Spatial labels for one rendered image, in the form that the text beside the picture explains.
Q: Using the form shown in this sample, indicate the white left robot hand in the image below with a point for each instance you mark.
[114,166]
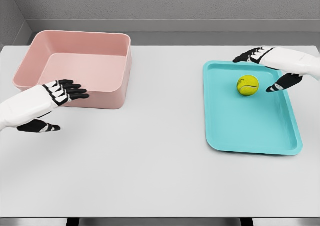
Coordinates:
[30,103]

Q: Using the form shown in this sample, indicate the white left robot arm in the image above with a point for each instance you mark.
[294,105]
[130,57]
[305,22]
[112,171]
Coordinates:
[3,115]

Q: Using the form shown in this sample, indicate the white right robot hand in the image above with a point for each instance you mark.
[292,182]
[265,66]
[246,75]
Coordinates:
[282,59]

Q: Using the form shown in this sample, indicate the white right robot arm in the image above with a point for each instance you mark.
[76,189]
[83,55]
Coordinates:
[316,66]

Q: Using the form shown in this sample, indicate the blue plastic tray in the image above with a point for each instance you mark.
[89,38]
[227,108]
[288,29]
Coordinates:
[247,116]

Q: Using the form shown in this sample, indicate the yellow tennis ball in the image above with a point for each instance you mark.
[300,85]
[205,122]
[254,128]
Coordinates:
[247,85]

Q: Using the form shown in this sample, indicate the pink plastic basket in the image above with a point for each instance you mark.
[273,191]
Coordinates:
[75,68]

